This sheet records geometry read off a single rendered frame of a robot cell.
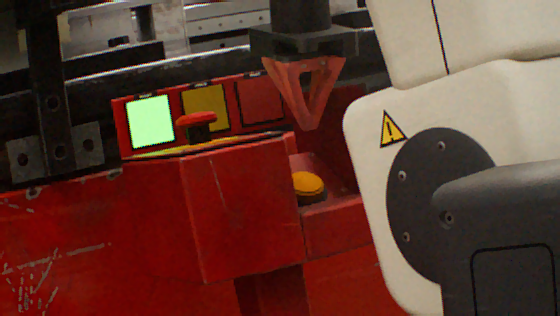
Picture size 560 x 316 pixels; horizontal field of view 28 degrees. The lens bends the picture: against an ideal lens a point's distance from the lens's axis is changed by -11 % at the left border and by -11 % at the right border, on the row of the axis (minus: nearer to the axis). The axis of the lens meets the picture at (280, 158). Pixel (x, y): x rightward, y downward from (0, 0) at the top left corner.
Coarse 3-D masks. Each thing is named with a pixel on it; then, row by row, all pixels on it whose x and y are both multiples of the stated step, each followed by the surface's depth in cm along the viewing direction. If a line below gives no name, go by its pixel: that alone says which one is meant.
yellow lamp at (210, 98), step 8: (208, 88) 124; (216, 88) 125; (184, 96) 123; (192, 96) 123; (200, 96) 124; (208, 96) 124; (216, 96) 125; (184, 104) 123; (192, 104) 123; (200, 104) 124; (208, 104) 124; (216, 104) 125; (224, 104) 125; (184, 112) 123; (192, 112) 123; (216, 112) 125; (224, 112) 125; (224, 120) 125; (216, 128) 125; (224, 128) 125
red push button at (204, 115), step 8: (200, 112) 113; (208, 112) 114; (184, 120) 113; (192, 120) 113; (200, 120) 113; (208, 120) 113; (216, 120) 114; (184, 128) 113; (192, 128) 114; (200, 128) 114; (208, 128) 114; (192, 136) 114; (200, 136) 114; (208, 136) 114; (192, 144) 114
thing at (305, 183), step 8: (296, 176) 120; (304, 176) 120; (312, 176) 120; (296, 184) 119; (304, 184) 119; (312, 184) 119; (320, 184) 119; (296, 192) 118; (304, 192) 118; (312, 192) 118; (320, 192) 119; (296, 200) 118; (304, 200) 118; (312, 200) 118
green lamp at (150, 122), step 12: (132, 108) 120; (144, 108) 121; (156, 108) 122; (168, 108) 122; (132, 120) 120; (144, 120) 121; (156, 120) 122; (168, 120) 122; (132, 132) 120; (144, 132) 121; (156, 132) 122; (168, 132) 122; (144, 144) 121
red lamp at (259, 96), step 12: (240, 84) 126; (252, 84) 127; (264, 84) 127; (240, 96) 126; (252, 96) 126; (264, 96) 127; (276, 96) 128; (252, 108) 126; (264, 108) 127; (276, 108) 128; (252, 120) 126; (264, 120) 127
